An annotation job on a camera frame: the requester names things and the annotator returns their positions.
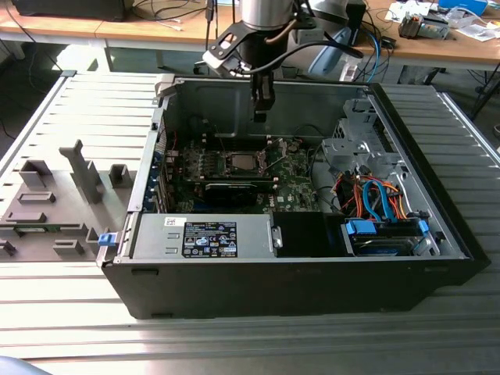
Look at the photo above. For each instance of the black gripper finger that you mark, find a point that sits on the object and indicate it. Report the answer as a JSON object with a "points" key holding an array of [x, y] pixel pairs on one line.
{"points": [[258, 93]]}

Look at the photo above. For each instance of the silver CPU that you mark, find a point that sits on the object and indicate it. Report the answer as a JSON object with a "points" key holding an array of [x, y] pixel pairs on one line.
{"points": [[245, 162]]}

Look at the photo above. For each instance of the metal locking lever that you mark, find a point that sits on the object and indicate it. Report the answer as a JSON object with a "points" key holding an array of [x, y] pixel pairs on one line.
{"points": [[221, 142]]}

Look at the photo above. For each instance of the CPU socket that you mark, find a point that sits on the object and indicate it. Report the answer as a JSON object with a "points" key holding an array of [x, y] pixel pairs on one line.
{"points": [[261, 168]]}

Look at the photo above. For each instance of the metal CPU cooler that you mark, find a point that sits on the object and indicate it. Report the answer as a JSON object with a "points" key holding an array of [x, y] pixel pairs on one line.
{"points": [[408, 27]]}

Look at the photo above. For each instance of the office chair base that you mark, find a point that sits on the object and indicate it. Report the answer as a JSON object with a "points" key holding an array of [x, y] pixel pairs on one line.
{"points": [[197, 70]]}

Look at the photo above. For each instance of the silver coin battery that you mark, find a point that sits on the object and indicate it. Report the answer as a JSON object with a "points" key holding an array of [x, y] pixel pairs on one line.
{"points": [[293, 147]]}

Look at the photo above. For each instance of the green motherboard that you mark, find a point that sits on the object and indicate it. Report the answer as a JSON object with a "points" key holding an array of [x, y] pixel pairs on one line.
{"points": [[293, 183]]}

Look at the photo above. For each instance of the black speaker box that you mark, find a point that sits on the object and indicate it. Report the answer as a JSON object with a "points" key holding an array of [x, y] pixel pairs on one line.
{"points": [[356, 23]]}

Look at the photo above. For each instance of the black graphics card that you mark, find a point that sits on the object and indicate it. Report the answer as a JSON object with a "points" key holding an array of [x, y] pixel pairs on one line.
{"points": [[230, 195]]}

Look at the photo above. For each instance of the grey disk bay cage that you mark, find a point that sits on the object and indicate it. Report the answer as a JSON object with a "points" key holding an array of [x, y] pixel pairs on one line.
{"points": [[351, 152]]}

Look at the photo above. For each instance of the wooden desk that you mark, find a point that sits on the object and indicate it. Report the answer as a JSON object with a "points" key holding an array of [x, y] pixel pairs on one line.
{"points": [[129, 29], [58, 25]]}

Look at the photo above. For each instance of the black plastic shroud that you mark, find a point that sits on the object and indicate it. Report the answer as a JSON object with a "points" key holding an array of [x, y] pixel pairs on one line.
{"points": [[301, 234]]}

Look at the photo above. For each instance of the white paper sheets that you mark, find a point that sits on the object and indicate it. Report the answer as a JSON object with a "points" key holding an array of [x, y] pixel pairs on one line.
{"points": [[398, 11], [476, 31]]}

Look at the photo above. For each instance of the hard disk in blue carrier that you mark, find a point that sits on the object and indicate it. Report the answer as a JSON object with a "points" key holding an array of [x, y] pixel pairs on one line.
{"points": [[361, 227]]}

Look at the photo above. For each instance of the grey power supply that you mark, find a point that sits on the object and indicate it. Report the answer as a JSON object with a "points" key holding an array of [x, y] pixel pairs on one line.
{"points": [[156, 234]]}

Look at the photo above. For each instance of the grey drive unit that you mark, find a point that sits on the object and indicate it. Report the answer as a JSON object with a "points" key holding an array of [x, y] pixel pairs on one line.
{"points": [[433, 29]]}

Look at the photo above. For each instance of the black flat device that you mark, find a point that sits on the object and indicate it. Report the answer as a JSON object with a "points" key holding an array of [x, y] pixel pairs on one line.
{"points": [[70, 9]]}

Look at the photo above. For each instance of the black PC case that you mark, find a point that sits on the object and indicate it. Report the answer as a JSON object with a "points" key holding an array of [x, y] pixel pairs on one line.
{"points": [[273, 289]]}

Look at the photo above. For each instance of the blue case latch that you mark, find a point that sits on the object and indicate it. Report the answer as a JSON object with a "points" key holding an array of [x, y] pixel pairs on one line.
{"points": [[106, 240]]}

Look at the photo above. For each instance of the blue box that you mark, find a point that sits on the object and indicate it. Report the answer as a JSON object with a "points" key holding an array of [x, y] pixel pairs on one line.
{"points": [[463, 4]]}

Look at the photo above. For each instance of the grey parts rack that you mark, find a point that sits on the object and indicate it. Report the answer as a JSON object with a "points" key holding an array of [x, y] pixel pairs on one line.
{"points": [[58, 203]]}

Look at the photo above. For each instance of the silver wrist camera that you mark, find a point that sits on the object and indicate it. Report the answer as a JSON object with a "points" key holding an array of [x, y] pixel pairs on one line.
{"points": [[216, 61]]}

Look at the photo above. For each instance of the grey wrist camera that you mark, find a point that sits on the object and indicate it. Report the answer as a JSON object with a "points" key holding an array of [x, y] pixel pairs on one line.
{"points": [[308, 37]]}

